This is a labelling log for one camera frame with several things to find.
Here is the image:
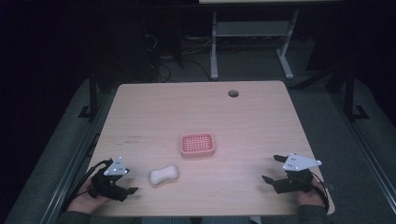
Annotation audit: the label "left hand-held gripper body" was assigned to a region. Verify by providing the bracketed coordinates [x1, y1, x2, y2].
[88, 156, 130, 203]

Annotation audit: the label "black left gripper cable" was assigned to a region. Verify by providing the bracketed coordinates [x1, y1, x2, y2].
[61, 159, 114, 213]

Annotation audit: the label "person's left hand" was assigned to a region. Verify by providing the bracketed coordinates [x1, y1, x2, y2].
[66, 176, 110, 216]

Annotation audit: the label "person's right hand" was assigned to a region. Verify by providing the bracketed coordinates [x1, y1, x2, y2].
[295, 178, 327, 208]

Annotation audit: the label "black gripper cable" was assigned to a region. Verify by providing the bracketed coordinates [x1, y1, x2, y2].
[311, 172, 331, 213]
[61, 159, 114, 213]

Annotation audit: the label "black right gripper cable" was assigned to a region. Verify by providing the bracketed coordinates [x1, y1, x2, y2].
[311, 172, 331, 213]

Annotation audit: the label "black metal stand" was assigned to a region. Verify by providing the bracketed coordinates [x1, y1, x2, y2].
[343, 65, 370, 121]
[78, 68, 99, 121]

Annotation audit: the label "metal floor rail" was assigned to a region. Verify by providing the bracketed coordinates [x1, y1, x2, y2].
[38, 92, 117, 224]
[329, 90, 396, 204]

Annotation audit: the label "pink soap dish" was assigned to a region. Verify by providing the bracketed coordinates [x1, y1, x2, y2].
[179, 132, 217, 159]

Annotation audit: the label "white soap bar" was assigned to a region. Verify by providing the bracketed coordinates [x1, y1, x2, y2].
[148, 164, 180, 187]

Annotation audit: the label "black floor cables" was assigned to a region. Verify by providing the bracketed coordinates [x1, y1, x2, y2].
[142, 33, 213, 84]

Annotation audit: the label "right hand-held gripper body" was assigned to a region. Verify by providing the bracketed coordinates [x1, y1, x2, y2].
[272, 152, 323, 195]

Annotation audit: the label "white metal desk frame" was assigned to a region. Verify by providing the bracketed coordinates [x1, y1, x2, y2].
[209, 8, 301, 81]

